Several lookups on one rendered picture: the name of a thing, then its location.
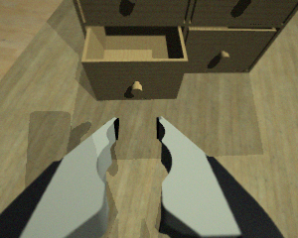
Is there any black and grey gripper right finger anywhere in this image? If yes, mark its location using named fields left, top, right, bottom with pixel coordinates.
left=157, top=116, right=284, bottom=238

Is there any brown wooden drawer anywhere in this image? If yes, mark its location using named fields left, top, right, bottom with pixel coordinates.
left=185, top=27, right=276, bottom=71
left=190, top=0, right=298, bottom=25
left=81, top=26, right=188, bottom=100
left=79, top=0, right=189, bottom=23

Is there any light wooden chest of drawers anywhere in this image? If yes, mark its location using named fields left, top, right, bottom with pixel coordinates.
left=73, top=0, right=298, bottom=73

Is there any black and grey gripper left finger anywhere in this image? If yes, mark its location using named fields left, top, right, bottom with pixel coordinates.
left=0, top=117, right=119, bottom=238

